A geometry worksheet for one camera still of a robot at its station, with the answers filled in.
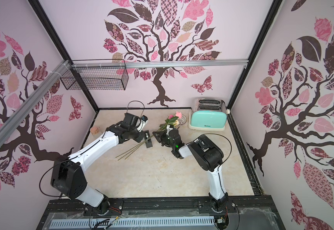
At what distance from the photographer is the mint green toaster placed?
98 centimetres

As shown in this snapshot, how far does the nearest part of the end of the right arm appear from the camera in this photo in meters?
0.77

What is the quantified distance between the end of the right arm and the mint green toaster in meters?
0.20
